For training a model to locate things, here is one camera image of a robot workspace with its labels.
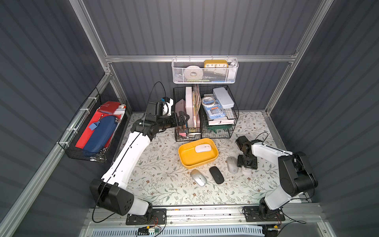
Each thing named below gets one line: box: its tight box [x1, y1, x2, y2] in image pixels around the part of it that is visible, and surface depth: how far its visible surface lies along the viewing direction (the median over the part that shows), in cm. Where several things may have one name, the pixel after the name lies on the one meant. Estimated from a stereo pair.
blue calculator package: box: [203, 97, 226, 119], surface depth 93 cm
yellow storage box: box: [178, 138, 219, 170], surface depth 98 cm
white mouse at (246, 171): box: [241, 167, 253, 176], surface depth 88 cm
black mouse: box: [209, 165, 225, 185], surface depth 88 cm
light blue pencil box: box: [212, 86, 235, 109], surface depth 99 cm
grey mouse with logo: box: [227, 156, 239, 175], surface depth 90 cm
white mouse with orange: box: [194, 144, 212, 153], surface depth 99 cm
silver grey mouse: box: [190, 168, 208, 187], surface depth 87 cm
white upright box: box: [185, 86, 193, 128], surface depth 93 cm
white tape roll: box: [183, 65, 204, 81], surface depth 88 cm
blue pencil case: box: [83, 115, 118, 154], surface depth 71 cm
